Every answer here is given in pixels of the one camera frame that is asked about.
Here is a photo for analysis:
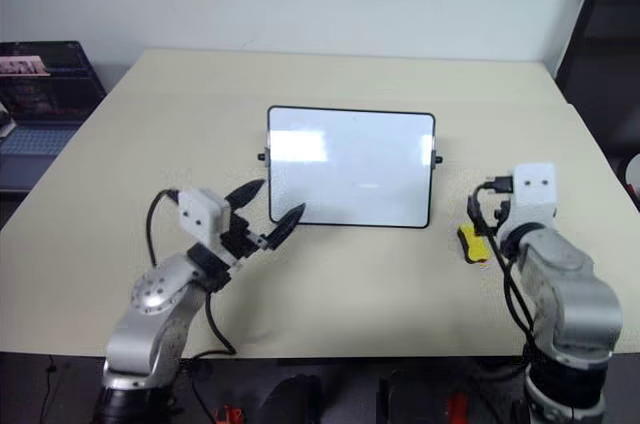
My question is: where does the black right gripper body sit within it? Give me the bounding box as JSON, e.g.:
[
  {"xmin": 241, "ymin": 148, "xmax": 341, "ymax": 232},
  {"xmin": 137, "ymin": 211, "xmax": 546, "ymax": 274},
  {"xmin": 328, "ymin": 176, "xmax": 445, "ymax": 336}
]
[{"xmin": 491, "ymin": 193, "xmax": 514, "ymax": 237}]

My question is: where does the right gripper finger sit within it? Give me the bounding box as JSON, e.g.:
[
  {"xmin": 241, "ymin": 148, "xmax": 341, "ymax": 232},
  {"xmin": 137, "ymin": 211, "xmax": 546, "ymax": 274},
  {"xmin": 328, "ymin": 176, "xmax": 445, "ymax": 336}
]
[{"xmin": 465, "ymin": 192, "xmax": 484, "ymax": 238}]

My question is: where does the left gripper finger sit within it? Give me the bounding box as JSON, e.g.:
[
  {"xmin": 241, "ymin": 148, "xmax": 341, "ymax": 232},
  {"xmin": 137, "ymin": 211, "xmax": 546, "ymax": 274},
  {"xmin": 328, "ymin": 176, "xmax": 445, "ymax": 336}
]
[
  {"xmin": 263, "ymin": 202, "xmax": 307, "ymax": 252},
  {"xmin": 226, "ymin": 178, "xmax": 265, "ymax": 213}
]

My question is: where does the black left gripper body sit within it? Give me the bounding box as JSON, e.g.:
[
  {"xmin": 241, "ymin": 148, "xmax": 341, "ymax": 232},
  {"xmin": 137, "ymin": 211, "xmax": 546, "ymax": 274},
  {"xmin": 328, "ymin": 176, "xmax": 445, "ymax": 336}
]
[{"xmin": 220, "ymin": 215, "xmax": 270, "ymax": 265}]

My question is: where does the yellow and black eraser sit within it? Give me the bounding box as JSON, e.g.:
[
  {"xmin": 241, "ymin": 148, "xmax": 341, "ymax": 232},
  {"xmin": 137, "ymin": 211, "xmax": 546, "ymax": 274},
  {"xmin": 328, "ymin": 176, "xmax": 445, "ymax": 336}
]
[{"xmin": 458, "ymin": 224, "xmax": 490, "ymax": 266}]

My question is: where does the small black-framed whiteboard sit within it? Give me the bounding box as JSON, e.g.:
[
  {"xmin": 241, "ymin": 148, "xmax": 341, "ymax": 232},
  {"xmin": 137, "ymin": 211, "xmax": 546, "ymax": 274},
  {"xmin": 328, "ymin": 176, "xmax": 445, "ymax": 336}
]
[{"xmin": 256, "ymin": 104, "xmax": 445, "ymax": 231}]

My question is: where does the white round object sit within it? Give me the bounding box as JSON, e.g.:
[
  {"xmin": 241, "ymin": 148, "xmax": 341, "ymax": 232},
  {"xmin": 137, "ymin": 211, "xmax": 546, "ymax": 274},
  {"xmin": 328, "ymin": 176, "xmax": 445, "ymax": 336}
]
[{"xmin": 623, "ymin": 153, "xmax": 640, "ymax": 191}]

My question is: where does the red-orange floor object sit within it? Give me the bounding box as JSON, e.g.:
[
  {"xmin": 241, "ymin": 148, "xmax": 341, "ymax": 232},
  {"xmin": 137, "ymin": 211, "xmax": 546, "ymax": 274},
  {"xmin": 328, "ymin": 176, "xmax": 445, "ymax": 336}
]
[
  {"xmin": 213, "ymin": 406, "xmax": 246, "ymax": 424},
  {"xmin": 447, "ymin": 393, "xmax": 469, "ymax": 424}
]

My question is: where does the open grey laptop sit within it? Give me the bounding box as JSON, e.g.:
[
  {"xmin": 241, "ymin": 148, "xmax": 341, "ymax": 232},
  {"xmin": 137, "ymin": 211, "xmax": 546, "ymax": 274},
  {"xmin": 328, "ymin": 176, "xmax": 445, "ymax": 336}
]
[{"xmin": 0, "ymin": 40, "xmax": 108, "ymax": 193}]

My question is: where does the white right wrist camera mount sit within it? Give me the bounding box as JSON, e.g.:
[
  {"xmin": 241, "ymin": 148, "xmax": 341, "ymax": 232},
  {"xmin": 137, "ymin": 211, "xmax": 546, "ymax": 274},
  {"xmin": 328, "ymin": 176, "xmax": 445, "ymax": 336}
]
[{"xmin": 498, "ymin": 161, "xmax": 559, "ymax": 240}]

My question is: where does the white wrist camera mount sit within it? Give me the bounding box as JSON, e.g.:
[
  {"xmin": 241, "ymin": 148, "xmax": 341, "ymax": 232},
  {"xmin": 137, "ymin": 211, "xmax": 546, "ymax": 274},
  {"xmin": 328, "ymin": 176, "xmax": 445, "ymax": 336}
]
[
  {"xmin": 178, "ymin": 187, "xmax": 246, "ymax": 273},
  {"xmin": 498, "ymin": 161, "xmax": 559, "ymax": 240}
]

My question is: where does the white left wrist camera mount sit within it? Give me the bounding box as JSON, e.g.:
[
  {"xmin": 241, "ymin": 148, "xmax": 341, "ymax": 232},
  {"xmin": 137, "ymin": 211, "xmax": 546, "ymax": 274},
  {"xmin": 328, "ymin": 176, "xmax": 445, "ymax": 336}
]
[{"xmin": 178, "ymin": 187, "xmax": 246, "ymax": 273}]

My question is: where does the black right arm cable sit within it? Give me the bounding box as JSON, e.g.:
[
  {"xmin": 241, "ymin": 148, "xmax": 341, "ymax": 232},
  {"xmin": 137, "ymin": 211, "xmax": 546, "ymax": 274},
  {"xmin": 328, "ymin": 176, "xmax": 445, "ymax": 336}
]
[{"xmin": 471, "ymin": 174, "xmax": 536, "ymax": 345}]

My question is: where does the black table frame bar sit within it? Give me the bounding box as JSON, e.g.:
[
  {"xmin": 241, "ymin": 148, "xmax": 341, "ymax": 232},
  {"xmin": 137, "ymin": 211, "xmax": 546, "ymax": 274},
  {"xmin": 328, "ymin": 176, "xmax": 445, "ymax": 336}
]
[{"xmin": 277, "ymin": 358, "xmax": 352, "ymax": 368}]

